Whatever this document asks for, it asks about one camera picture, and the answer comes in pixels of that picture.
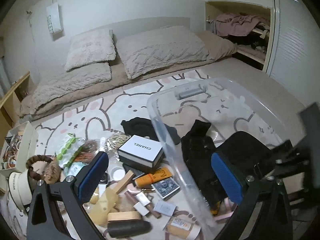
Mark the white box of bracelets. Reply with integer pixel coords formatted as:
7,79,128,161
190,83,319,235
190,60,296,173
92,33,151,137
1,122,39,177

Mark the tan mattress pad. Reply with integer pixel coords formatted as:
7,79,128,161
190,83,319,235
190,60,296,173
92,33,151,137
17,31,237,120

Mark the pile of pink clothes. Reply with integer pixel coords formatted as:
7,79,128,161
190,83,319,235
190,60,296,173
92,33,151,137
209,13,268,37

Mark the white louvred closet door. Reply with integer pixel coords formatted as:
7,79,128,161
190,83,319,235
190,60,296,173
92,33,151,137
266,0,319,106

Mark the blue playing card deck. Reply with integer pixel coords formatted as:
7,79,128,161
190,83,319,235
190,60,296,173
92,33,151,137
151,178,180,200

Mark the black foam roller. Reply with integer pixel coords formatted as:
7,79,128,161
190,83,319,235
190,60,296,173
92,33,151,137
107,220,152,238

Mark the white black Chanel box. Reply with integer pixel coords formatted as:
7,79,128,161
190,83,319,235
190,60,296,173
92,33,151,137
118,135,163,169

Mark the glass ball yellow toy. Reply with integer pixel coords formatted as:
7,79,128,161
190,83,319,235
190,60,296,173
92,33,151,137
209,200,221,216

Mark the white smartwatch with band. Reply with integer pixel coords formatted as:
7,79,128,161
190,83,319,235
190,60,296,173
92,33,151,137
98,137,109,196

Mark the white wall pouch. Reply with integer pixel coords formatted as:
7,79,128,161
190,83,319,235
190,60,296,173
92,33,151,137
46,3,63,34

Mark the cardboard tube with twine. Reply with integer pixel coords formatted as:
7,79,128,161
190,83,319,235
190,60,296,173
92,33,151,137
44,159,62,184

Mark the fluffy beige pillow left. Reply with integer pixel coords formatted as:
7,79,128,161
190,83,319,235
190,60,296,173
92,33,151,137
65,28,116,72

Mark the white sun visor cap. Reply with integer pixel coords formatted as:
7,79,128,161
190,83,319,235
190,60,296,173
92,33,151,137
9,170,32,211

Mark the black fabric pouch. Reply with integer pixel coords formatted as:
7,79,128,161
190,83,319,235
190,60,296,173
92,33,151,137
120,117,181,145

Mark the folded beige blanket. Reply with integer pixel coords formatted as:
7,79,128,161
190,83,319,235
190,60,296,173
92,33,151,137
24,62,112,114

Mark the teal wet wipes pack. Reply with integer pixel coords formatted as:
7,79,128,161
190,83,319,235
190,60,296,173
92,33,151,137
63,161,86,177

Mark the cotton swab container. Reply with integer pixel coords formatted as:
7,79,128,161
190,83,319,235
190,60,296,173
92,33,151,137
164,217,201,240

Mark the green dotted snack packet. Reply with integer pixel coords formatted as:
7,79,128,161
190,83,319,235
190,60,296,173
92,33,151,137
55,133,85,169

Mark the wooden low shelf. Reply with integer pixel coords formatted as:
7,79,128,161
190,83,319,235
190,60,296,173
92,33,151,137
1,71,30,150

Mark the orange hand cream tube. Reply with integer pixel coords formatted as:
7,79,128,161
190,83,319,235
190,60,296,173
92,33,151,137
135,167,172,188

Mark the small wooden block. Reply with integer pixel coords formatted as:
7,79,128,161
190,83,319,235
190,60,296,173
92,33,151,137
113,170,135,194

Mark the yellow translucent plastic bag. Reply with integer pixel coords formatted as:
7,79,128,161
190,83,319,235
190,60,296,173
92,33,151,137
88,187,118,225

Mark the white round jar lid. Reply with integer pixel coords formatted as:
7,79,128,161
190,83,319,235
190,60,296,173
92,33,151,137
110,167,126,181

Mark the fluffy beige pillow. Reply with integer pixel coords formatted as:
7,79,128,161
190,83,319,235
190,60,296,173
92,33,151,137
65,28,116,72
116,25,209,80

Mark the fluffy beige pillow right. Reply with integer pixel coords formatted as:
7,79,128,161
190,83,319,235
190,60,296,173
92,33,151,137
116,25,209,80

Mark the small white perfume card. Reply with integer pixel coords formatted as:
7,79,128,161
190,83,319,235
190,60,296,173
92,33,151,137
153,200,177,217

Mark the bag of gold clips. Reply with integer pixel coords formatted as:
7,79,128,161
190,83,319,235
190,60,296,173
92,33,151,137
105,132,131,151

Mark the brown braided headband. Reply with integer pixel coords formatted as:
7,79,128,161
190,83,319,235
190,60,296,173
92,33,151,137
25,155,53,181

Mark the black knit glove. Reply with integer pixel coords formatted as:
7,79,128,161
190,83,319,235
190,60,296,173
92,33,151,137
181,120,226,208

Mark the clear plastic storage bin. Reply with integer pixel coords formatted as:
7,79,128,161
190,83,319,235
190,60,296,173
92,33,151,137
146,77,292,239

